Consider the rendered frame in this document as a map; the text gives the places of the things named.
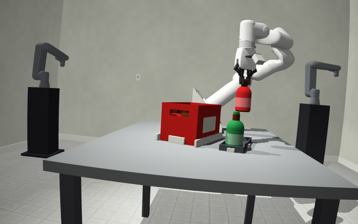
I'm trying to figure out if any brown bottle with cream cap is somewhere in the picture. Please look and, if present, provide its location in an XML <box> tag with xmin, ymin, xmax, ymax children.
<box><xmin>180</xmin><ymin>111</ymin><xmax>189</xmax><ymax>117</ymax></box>

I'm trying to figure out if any green bottle with pale green label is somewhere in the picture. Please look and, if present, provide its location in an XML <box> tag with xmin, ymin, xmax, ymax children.
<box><xmin>225</xmin><ymin>112</ymin><xmax>244</xmax><ymax>147</ymax></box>

